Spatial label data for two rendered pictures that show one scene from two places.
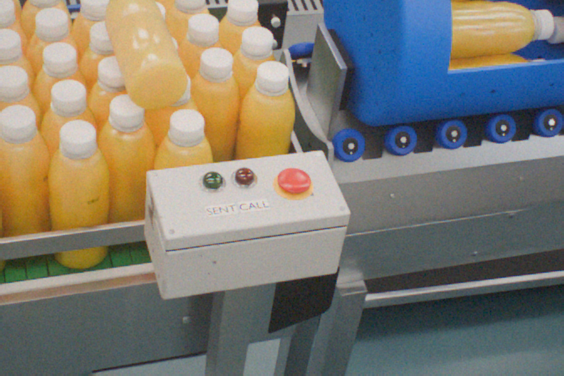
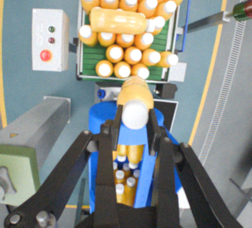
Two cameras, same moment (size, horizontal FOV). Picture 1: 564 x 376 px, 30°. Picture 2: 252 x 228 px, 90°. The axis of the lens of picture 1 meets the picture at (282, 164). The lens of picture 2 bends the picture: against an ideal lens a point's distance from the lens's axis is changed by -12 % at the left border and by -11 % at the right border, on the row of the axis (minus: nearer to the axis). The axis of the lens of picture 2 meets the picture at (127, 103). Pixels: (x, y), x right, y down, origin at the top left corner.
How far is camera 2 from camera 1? 1.04 m
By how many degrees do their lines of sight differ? 33
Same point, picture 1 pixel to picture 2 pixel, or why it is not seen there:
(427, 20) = (94, 125)
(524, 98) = not seen: hidden behind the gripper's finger
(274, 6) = (161, 93)
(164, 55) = (95, 20)
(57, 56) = not seen: outside the picture
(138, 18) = (121, 17)
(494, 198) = not seen: hidden behind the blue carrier
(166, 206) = (45, 12)
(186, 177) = (56, 22)
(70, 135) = not seen: outside the picture
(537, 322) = not seen: hidden behind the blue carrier
